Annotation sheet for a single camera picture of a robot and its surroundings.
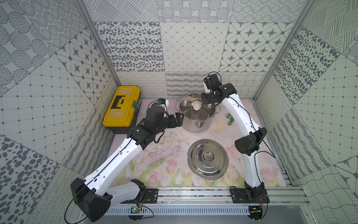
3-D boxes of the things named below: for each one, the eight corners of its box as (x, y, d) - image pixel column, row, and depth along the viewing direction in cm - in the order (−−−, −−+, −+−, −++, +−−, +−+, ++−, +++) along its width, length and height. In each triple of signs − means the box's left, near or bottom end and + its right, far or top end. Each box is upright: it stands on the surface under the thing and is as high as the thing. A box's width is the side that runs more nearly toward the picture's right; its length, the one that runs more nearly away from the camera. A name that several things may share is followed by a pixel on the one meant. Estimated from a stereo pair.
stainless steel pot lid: (187, 179, 82) (188, 178, 80) (187, 140, 98) (187, 139, 96) (231, 179, 82) (232, 178, 80) (223, 141, 98) (224, 139, 96)
